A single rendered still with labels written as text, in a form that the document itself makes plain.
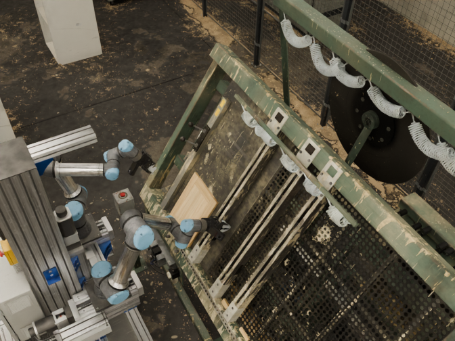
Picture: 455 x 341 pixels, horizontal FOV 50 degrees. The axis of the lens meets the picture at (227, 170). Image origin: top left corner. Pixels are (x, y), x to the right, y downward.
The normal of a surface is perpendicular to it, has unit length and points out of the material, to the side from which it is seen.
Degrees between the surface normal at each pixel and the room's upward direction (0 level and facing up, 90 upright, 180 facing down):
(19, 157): 0
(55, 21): 90
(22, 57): 0
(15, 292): 0
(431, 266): 57
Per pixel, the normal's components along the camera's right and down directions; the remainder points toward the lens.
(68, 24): 0.51, 0.63
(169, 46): 0.02, -0.69
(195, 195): -0.72, -0.08
